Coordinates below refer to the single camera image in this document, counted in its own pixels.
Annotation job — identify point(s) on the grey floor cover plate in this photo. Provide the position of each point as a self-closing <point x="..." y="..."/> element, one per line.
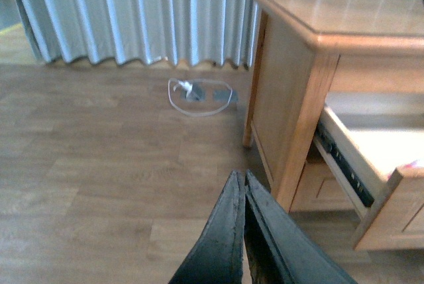
<point x="225" y="95"/>

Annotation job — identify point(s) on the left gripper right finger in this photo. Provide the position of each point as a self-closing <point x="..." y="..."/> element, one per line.
<point x="278" y="250"/>

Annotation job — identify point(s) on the wooden drawer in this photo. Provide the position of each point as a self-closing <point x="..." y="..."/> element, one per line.
<point x="376" y="143"/>
<point x="318" y="190"/>

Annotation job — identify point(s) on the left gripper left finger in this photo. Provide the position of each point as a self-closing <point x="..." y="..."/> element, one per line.
<point x="217" y="256"/>

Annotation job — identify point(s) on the light blue-grey curtain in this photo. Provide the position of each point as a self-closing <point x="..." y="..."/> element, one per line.
<point x="143" y="30"/>

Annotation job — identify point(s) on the grey floor socket box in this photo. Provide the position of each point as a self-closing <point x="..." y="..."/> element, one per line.
<point x="197" y="95"/>

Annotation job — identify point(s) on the wooden nightstand cabinet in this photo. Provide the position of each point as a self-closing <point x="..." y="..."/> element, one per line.
<point x="308" y="48"/>

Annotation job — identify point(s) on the black drawer slide rail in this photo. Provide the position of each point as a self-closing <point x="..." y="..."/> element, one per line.
<point x="354" y="180"/>

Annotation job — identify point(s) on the pink marker white cap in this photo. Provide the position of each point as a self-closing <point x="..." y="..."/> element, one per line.
<point x="414" y="164"/>

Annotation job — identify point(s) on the white floor plug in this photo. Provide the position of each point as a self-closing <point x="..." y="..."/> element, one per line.
<point x="185" y="85"/>

